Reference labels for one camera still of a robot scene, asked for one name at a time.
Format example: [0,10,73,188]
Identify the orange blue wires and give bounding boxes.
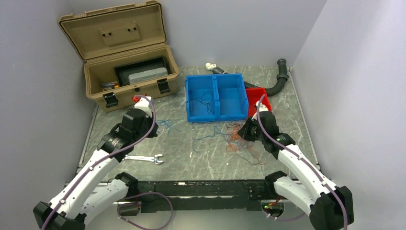
[192,117,265,166]

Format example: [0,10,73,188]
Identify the blue wire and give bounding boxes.
[156,119,181,133]

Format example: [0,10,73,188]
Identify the black wire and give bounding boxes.
[190,87,216,115]

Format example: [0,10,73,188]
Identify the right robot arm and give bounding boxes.
[238,111,354,230]

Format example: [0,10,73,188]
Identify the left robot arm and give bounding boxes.
[33,105,158,230]

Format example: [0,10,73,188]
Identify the red plastic bin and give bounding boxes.
[246,88,266,117]

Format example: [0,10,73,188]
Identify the silver open-end wrench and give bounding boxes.
[124,154,164,165]

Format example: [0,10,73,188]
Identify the blue double plastic bin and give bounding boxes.
[185,73,248,123]

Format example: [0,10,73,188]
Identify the yellow black tool in toolbox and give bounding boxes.
[101,81,120,91]

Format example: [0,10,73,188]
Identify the black tray in toolbox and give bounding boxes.
[113,56,171,86]

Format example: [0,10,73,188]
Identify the tan plastic toolbox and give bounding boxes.
[58,0,180,112]

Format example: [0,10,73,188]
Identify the white pipe fitting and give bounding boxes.
[205,62,217,71]

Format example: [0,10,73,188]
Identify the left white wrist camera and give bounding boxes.
[133,95,154,117]

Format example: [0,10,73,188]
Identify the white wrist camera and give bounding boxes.
[252,101,269,120]
[133,95,154,117]

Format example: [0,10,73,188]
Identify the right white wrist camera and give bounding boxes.
[252,101,269,120]

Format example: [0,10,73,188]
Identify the dark grey corrugated hose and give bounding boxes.
[212,58,290,97]

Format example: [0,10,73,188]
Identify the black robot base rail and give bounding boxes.
[118,179,285,216]

